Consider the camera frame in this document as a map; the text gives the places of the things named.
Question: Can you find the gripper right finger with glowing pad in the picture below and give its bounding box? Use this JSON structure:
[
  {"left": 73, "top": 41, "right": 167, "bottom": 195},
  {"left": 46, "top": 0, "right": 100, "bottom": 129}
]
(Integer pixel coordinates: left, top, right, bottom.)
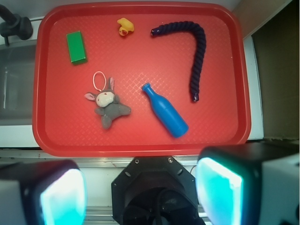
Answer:
[{"left": 195, "top": 142, "right": 300, "bottom": 225}]

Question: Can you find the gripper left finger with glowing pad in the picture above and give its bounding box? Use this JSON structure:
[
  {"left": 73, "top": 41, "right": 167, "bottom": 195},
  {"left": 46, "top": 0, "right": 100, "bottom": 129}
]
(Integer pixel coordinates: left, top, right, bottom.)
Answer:
[{"left": 0, "top": 160, "right": 87, "bottom": 225}]

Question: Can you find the blue plastic bottle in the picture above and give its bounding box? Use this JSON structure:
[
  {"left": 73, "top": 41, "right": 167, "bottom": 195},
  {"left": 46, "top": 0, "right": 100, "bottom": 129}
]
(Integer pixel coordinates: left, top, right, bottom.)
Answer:
[{"left": 142, "top": 83, "right": 189, "bottom": 138}]

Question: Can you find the grey plush donkey toy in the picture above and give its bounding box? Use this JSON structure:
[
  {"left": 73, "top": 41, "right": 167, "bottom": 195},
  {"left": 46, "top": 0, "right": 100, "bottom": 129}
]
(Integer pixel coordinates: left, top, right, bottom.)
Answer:
[{"left": 84, "top": 71, "right": 131, "bottom": 130}]

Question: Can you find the red plastic tray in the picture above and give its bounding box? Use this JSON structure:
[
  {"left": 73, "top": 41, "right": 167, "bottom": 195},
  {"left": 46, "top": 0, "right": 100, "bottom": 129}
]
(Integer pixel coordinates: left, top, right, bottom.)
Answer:
[{"left": 32, "top": 2, "right": 251, "bottom": 157}]

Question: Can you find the green rectangular block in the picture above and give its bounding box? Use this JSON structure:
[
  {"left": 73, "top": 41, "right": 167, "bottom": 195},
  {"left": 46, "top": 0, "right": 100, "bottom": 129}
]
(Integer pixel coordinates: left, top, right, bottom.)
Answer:
[{"left": 66, "top": 31, "right": 87, "bottom": 65}]

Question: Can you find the yellow rubber duck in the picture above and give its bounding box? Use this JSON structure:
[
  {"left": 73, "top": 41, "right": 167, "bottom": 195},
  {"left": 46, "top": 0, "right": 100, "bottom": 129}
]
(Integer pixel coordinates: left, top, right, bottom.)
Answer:
[{"left": 117, "top": 17, "right": 135, "bottom": 36}]

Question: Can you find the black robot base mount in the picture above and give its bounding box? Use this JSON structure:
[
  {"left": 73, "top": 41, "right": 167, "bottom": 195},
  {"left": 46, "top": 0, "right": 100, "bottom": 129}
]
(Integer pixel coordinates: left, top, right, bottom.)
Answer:
[{"left": 111, "top": 156, "right": 205, "bottom": 225}]

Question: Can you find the dark blue twisted rope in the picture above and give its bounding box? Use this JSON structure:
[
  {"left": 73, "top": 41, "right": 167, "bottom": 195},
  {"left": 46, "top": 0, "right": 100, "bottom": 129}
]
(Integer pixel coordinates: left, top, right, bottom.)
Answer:
[{"left": 150, "top": 21, "right": 207, "bottom": 102}]

